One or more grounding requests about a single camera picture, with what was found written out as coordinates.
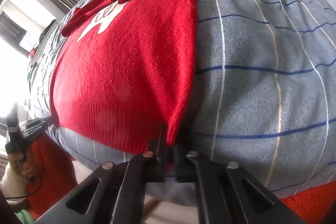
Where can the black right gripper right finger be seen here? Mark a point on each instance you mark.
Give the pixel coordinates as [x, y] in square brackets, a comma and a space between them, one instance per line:
[227, 193]

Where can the orange fleece garment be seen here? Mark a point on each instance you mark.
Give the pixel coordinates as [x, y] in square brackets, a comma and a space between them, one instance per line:
[55, 176]

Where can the red knit sweater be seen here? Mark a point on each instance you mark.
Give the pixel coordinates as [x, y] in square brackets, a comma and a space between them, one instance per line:
[126, 69]

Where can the left hand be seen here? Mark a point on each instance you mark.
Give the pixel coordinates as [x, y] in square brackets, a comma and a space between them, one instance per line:
[26, 163]

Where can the grey plaid duvet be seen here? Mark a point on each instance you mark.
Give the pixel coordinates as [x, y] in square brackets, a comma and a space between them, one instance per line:
[264, 92]

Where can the white fluffy sleeve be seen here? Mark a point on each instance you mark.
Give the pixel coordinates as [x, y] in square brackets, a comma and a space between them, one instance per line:
[13, 187]

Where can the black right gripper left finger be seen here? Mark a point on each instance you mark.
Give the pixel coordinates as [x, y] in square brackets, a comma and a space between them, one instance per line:
[113, 193]

